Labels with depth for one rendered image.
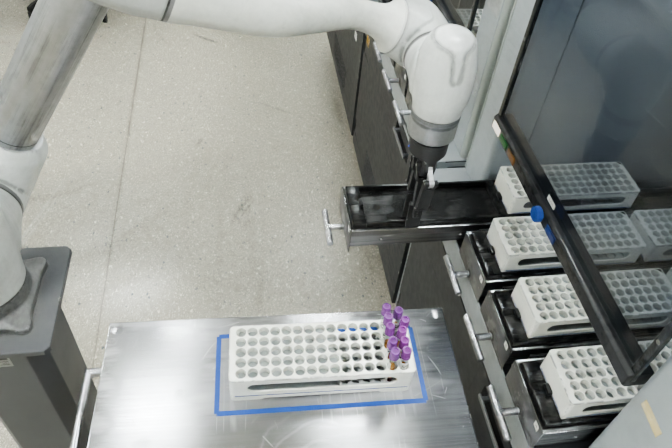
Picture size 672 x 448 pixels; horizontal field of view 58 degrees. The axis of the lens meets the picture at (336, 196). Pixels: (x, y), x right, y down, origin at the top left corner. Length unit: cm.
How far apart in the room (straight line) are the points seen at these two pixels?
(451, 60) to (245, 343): 57
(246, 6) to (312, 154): 178
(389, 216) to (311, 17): 51
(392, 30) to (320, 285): 124
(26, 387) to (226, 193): 124
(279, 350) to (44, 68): 62
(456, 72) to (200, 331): 62
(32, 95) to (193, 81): 193
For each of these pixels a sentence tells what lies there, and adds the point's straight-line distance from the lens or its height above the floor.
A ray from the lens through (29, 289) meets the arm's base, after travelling 136.
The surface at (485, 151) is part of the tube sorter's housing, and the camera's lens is 145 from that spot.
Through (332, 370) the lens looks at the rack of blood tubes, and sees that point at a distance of 101.
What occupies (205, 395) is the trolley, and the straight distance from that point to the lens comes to 105.
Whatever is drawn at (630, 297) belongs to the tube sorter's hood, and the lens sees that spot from 98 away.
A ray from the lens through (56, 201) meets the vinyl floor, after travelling 258.
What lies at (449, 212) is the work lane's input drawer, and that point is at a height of 80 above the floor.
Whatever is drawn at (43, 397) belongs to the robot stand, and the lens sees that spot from 155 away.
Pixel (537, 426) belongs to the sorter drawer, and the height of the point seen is 80.
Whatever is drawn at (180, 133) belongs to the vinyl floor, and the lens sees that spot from 278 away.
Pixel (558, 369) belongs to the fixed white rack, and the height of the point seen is 87.
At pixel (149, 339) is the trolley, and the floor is 82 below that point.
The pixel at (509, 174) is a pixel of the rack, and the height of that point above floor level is 86.
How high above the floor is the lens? 176
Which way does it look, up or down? 45 degrees down
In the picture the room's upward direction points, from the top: 6 degrees clockwise
